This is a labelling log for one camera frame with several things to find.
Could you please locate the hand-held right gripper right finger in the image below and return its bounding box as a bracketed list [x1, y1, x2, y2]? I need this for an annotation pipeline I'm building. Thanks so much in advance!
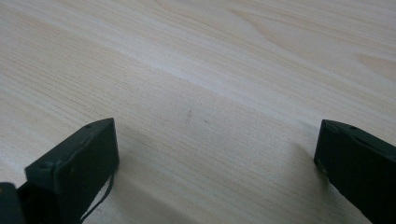
[313, 119, 396, 224]

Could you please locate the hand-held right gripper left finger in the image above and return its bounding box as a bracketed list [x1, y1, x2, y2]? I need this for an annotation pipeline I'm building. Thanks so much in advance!
[17, 117, 120, 224]

